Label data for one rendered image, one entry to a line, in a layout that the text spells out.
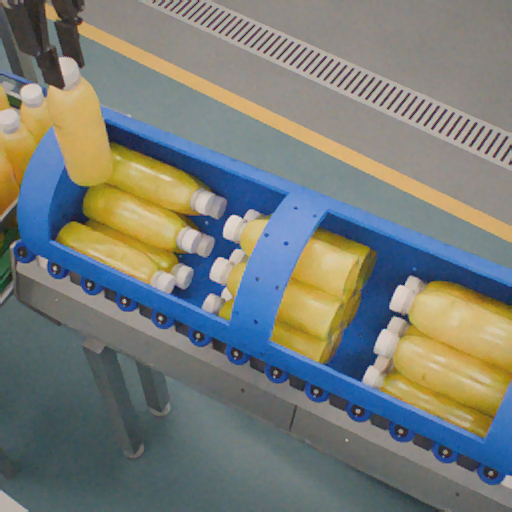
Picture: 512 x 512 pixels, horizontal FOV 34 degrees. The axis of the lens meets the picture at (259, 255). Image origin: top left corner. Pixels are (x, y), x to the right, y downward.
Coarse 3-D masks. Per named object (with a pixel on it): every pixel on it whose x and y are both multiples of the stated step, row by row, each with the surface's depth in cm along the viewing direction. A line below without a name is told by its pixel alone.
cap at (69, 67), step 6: (60, 60) 114; (66, 60) 114; (72, 60) 114; (66, 66) 113; (72, 66) 113; (66, 72) 112; (72, 72) 112; (78, 72) 114; (66, 78) 112; (72, 78) 113; (66, 84) 113
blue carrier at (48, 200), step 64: (128, 128) 138; (64, 192) 147; (256, 192) 148; (64, 256) 138; (192, 256) 155; (256, 256) 124; (384, 256) 143; (448, 256) 123; (192, 320) 133; (256, 320) 126; (384, 320) 146; (320, 384) 129
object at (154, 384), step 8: (144, 368) 216; (144, 376) 221; (152, 376) 218; (160, 376) 224; (144, 384) 226; (152, 384) 223; (160, 384) 226; (144, 392) 231; (152, 392) 227; (160, 392) 229; (152, 400) 232; (160, 400) 232; (168, 400) 238; (152, 408) 239; (160, 408) 235; (168, 408) 241; (160, 416) 240
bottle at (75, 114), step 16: (80, 80) 114; (48, 96) 116; (64, 96) 114; (80, 96) 115; (96, 96) 118; (48, 112) 118; (64, 112) 115; (80, 112) 116; (96, 112) 118; (64, 128) 118; (80, 128) 118; (96, 128) 120; (64, 144) 121; (80, 144) 120; (96, 144) 122; (64, 160) 125; (80, 160) 123; (96, 160) 124; (112, 160) 128; (80, 176) 126; (96, 176) 126
